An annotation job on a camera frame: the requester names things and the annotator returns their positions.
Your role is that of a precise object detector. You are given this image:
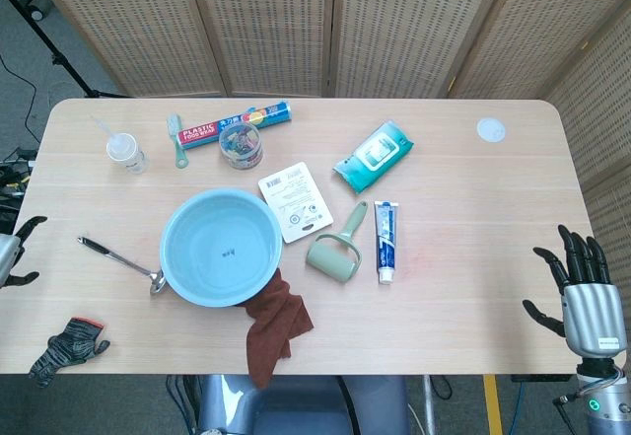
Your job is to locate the wooden woven folding screen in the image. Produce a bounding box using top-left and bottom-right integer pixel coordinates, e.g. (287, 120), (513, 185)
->
(24, 0), (631, 278)

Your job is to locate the white table leg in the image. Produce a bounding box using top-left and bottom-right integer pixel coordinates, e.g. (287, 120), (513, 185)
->
(420, 374), (436, 435)

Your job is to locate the light blue plastic basin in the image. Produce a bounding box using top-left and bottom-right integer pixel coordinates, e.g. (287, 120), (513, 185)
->
(158, 187), (284, 309)

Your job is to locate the black tripod stand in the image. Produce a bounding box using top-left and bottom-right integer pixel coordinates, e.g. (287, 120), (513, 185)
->
(0, 0), (127, 100)

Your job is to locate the white round table cap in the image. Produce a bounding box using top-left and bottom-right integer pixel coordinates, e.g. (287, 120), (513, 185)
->
(475, 116), (507, 144)

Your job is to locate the grey striped work glove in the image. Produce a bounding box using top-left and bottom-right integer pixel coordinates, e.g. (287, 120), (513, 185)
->
(28, 316), (111, 390)

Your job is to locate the white product card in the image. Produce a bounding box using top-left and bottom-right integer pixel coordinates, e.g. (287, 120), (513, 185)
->
(257, 161), (334, 246)

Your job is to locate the clear squeeze bottle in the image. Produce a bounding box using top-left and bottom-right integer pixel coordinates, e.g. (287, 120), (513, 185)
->
(90, 114), (149, 176)

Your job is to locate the dark equipment with cables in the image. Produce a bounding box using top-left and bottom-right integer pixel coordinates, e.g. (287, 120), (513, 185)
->
(0, 146), (38, 239)

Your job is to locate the plastic food wrap box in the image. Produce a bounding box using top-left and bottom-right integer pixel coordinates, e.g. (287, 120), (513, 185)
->
(176, 101), (295, 149)

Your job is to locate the green toothbrush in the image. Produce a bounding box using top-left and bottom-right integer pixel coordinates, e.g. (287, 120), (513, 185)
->
(166, 112), (189, 169)

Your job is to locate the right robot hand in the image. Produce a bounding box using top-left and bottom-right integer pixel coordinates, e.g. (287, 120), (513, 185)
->
(522, 224), (628, 360)

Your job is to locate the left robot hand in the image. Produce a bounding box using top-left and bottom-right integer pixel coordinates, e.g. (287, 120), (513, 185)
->
(0, 215), (48, 291)

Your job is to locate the black cable bundle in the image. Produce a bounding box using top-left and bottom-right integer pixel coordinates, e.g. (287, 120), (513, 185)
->
(165, 374), (199, 435)

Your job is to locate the brown microfibre cloth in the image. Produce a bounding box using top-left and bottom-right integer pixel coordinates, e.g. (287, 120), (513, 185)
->
(245, 266), (316, 390)

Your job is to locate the green lint roller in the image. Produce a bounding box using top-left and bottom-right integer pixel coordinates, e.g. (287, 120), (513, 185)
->
(305, 200), (370, 284)

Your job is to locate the steel ladle black handle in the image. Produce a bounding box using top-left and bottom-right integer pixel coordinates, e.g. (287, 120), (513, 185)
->
(77, 236), (168, 297)

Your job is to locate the teal wet wipes pack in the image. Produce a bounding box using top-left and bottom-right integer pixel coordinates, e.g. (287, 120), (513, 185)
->
(331, 118), (415, 195)

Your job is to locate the clear jar of clips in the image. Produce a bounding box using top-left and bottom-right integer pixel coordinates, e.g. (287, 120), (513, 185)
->
(218, 122), (264, 172)

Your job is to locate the blue white toothpaste tube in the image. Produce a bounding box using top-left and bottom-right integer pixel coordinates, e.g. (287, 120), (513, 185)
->
(373, 200), (400, 286)

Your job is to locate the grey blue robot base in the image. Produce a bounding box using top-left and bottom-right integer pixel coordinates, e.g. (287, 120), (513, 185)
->
(196, 374), (410, 435)

